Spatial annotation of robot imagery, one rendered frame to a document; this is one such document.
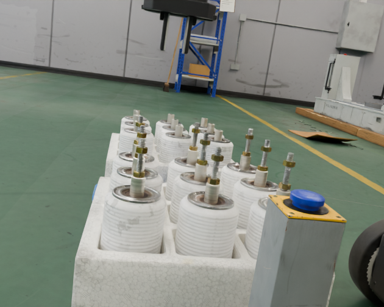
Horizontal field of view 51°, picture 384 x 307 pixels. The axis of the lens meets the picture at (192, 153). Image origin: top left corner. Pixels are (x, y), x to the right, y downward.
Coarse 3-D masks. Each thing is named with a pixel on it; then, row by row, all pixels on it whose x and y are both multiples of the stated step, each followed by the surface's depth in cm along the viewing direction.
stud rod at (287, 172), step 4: (288, 156) 65; (292, 156) 65; (288, 160) 65; (292, 160) 65; (288, 168) 65; (284, 172) 66; (288, 172) 65; (284, 176) 66; (288, 176) 65; (284, 180) 65; (288, 180) 66
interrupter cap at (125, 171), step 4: (120, 168) 75; (124, 168) 75; (128, 168) 76; (144, 168) 78; (148, 168) 78; (120, 172) 72; (124, 172) 73; (128, 172) 74; (148, 172) 75; (152, 172) 75; (156, 172) 75; (124, 176) 71; (128, 176) 71; (148, 176) 73; (152, 176) 73; (156, 176) 73
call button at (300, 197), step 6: (294, 192) 48; (300, 192) 48; (306, 192) 48; (312, 192) 49; (294, 198) 47; (300, 198) 46; (306, 198) 46; (312, 198) 46; (318, 198) 47; (324, 198) 48; (294, 204) 48; (300, 204) 47; (306, 204) 46; (312, 204) 46; (318, 204) 46; (312, 210) 47
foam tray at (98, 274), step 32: (96, 192) 82; (96, 224) 67; (96, 256) 57; (128, 256) 58; (160, 256) 59; (192, 256) 61; (96, 288) 57; (128, 288) 58; (160, 288) 59; (192, 288) 59; (224, 288) 60
